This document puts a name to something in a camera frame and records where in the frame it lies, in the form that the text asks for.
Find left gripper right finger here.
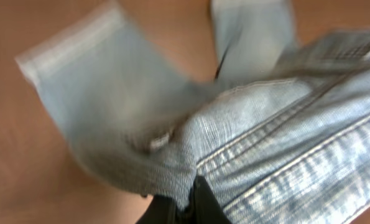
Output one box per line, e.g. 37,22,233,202
190,175,231,224

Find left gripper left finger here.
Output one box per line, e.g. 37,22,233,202
136,195,177,224

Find light blue denim shorts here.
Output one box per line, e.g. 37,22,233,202
17,1,370,223

